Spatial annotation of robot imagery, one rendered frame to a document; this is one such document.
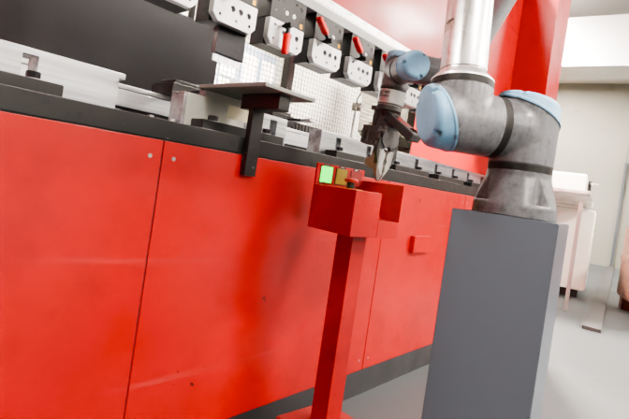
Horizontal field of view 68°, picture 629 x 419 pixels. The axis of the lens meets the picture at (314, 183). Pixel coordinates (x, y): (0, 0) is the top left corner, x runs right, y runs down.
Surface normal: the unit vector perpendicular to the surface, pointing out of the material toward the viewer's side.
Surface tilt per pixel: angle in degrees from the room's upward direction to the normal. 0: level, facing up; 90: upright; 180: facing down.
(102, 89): 90
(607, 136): 90
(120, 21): 90
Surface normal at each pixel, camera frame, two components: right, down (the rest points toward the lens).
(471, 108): 0.16, -0.08
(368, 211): 0.68, 0.11
